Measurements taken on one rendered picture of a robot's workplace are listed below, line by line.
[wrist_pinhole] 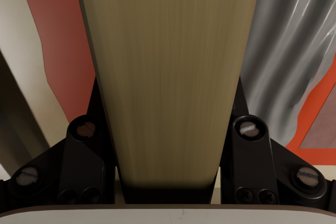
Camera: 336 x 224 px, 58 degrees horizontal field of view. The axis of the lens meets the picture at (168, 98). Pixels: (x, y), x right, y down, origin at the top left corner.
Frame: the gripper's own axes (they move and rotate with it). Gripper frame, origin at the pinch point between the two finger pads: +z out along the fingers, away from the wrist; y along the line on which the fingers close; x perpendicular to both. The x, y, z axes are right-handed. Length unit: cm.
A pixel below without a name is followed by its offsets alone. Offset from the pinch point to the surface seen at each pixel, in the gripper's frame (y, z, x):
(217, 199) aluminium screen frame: 5.8, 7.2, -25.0
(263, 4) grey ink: 5.8, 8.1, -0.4
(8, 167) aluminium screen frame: -14.0, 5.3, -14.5
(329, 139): 15.6, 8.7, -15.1
